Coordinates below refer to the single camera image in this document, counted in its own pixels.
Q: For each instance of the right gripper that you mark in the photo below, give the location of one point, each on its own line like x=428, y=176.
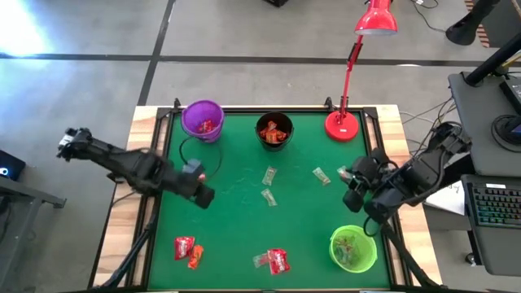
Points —
x=366, y=173

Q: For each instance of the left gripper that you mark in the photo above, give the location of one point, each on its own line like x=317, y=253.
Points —
x=179, y=183

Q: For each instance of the red and white candy pack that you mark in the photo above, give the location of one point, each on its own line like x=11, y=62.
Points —
x=201, y=177

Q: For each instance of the red Skittles pack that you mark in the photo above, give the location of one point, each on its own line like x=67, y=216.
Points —
x=184, y=247
x=205, y=127
x=278, y=261

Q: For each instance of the orange peanut butter cup pack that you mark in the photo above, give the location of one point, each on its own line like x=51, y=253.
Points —
x=280, y=136
x=195, y=256
x=266, y=131

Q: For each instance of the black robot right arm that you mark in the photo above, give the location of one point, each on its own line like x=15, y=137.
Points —
x=423, y=171

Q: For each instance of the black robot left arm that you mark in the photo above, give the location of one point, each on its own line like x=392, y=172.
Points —
x=122, y=163

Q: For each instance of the clear wrapped orange candy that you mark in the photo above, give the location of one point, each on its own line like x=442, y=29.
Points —
x=343, y=173
x=260, y=259

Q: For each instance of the clear wrapped green candy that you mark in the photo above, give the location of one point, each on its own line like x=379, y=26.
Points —
x=321, y=176

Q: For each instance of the green felt table mat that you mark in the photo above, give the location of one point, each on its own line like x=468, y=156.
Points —
x=244, y=228

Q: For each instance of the green bucket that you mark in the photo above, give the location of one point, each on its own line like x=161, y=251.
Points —
x=366, y=252

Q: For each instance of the red desk lamp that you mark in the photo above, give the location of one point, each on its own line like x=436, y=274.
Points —
x=342, y=128

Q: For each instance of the purple face bucket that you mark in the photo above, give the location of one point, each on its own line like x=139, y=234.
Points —
x=191, y=116

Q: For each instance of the white paper sheet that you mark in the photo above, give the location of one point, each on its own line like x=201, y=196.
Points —
x=449, y=199

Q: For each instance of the black bucket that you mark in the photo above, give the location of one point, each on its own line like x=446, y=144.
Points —
x=286, y=122

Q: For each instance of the black backlit keyboard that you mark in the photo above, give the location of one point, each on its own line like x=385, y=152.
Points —
x=494, y=205

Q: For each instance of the grey monitor shelf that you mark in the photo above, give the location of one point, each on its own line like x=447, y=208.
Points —
x=480, y=138

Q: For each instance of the grey keyboard shelf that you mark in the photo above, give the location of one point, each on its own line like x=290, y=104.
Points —
x=496, y=248

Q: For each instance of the black round pad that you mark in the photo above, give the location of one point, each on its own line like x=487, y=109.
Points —
x=506, y=130

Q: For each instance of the black box with blue light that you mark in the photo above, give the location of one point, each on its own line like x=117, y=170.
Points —
x=12, y=163

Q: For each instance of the black monitor pole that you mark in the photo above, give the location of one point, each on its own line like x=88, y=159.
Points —
x=492, y=61

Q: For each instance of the black stand foot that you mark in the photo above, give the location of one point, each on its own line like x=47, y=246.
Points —
x=468, y=26

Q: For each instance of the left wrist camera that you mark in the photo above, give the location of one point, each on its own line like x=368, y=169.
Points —
x=193, y=167

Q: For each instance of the black frame strut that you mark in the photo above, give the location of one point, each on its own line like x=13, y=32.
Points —
x=134, y=248
x=407, y=256

